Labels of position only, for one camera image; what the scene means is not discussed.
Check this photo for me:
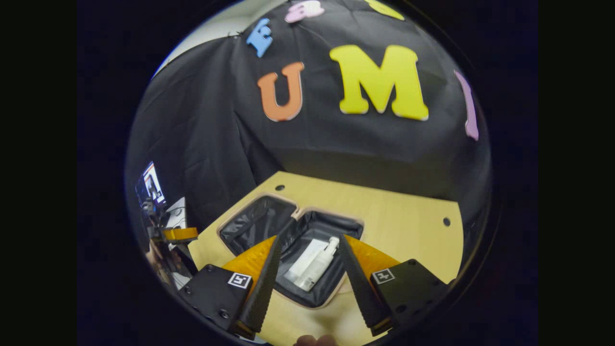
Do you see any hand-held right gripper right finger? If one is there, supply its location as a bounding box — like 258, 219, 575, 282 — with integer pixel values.
338, 234, 451, 338

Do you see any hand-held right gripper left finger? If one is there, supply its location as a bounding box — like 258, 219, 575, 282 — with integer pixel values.
178, 234, 285, 339

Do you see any white squeeze tube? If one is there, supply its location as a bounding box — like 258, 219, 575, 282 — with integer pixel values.
283, 238, 330, 284

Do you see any white pump bottle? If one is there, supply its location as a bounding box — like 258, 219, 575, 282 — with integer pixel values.
294, 235, 341, 293

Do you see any pink suitcase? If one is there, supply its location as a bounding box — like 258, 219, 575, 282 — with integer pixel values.
217, 193, 366, 309

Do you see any computer monitor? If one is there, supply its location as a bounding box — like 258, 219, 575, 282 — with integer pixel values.
141, 161, 167, 206

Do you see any black backdrop cloth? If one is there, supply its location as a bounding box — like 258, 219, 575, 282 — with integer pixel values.
126, 0, 493, 231

